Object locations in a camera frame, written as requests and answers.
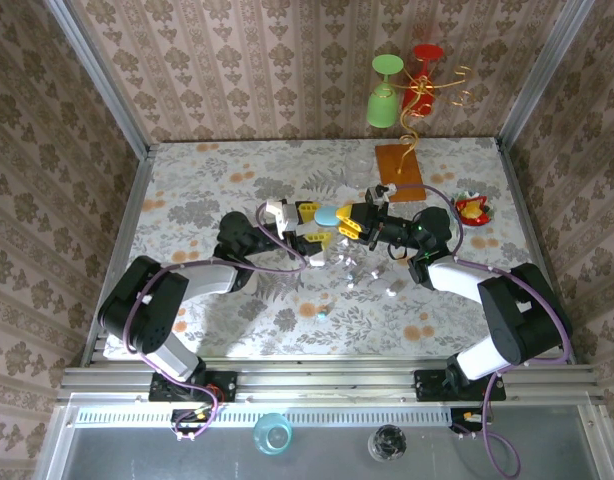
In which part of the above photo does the clear glass tumbler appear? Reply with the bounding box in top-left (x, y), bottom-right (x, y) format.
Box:
top-left (344, 152), bottom-right (376, 189)

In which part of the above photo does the red yellow wrapped candy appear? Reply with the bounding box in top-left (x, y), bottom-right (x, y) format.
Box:
top-left (454, 195), bottom-right (491, 224)

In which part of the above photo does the small patterned bowl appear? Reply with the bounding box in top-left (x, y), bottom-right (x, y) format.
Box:
top-left (449, 192), bottom-right (496, 229)

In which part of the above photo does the green wine glass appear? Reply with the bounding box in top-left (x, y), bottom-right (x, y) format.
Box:
top-left (365, 53), bottom-right (406, 129)

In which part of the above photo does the red wine glass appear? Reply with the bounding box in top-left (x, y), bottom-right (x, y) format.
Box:
top-left (400, 43), bottom-right (446, 119)

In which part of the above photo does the black connector block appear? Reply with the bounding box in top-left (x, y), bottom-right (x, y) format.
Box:
top-left (449, 407), bottom-right (489, 435)
top-left (170, 407), bottom-right (214, 435)

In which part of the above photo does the blue glass cup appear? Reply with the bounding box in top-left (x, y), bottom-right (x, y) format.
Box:
top-left (252, 412), bottom-right (293, 456)

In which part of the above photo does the dark glass cup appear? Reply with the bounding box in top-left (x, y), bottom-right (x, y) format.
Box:
top-left (367, 423), bottom-right (408, 461)

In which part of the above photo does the grey metal shelf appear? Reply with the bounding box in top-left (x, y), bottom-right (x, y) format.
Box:
top-left (34, 402), bottom-right (614, 480)

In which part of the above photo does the gold wire rack wooden base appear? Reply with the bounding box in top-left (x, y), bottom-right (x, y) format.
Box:
top-left (374, 63), bottom-right (477, 204)

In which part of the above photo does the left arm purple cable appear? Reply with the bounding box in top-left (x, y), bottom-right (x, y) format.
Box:
top-left (121, 202), bottom-right (311, 441)

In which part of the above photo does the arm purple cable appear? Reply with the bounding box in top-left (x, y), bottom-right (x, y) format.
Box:
top-left (386, 183), bottom-right (576, 476)
top-left (121, 202), bottom-right (311, 441)

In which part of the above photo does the aluminium side rail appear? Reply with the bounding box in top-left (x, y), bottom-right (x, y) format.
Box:
top-left (494, 137), bottom-right (578, 364)
top-left (79, 144), bottom-right (156, 361)

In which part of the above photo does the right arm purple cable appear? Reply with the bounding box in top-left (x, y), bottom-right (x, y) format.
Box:
top-left (386, 183), bottom-right (576, 476)

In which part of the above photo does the aluminium front frame rail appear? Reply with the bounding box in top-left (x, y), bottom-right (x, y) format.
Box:
top-left (56, 357), bottom-right (608, 404)

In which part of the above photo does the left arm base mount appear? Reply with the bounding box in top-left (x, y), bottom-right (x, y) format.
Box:
top-left (149, 369), bottom-right (238, 404)

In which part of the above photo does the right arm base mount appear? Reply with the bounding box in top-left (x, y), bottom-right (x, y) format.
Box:
top-left (414, 368), bottom-right (507, 403)

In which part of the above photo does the perforated metal cable strip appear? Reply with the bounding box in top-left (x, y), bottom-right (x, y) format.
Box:
top-left (74, 407), bottom-right (488, 427)

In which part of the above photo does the aluminium frame post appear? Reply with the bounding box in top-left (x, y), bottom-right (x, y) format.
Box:
top-left (46, 0), bottom-right (153, 159)
top-left (496, 0), bottom-right (596, 146)

